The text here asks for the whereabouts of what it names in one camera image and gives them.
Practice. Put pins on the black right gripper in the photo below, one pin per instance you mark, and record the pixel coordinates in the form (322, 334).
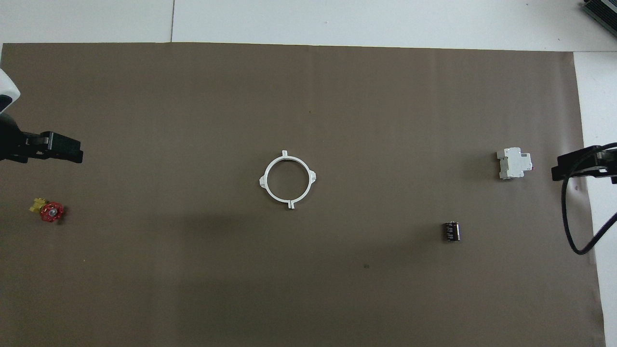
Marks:
(606, 161)

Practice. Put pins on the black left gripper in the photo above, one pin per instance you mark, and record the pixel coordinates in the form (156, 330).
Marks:
(19, 147)

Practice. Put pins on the white circuit breaker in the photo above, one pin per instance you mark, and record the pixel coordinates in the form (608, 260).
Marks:
(513, 164)

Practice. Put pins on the red and yellow valve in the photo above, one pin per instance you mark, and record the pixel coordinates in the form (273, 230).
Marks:
(51, 212)

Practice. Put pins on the black cylindrical capacitor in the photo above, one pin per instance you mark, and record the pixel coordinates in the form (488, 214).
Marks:
(451, 231)

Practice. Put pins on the dark grey ribbed device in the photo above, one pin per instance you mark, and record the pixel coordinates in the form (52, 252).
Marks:
(602, 14)

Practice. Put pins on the brown paper mat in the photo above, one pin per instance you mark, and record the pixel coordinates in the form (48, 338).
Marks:
(308, 289)

